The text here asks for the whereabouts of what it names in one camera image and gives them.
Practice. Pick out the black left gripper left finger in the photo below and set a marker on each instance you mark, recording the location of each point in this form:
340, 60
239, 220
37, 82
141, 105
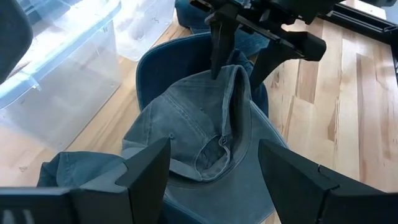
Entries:
140, 193

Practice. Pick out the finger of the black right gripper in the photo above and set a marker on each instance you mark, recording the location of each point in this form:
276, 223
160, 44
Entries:
280, 53
219, 43

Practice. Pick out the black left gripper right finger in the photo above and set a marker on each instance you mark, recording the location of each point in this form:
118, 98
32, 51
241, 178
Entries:
295, 193

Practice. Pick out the clear plastic bin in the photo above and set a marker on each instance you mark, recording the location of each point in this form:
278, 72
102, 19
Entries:
143, 28
62, 77

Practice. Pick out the black aluminium table frame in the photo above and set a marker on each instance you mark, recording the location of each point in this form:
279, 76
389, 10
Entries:
357, 21

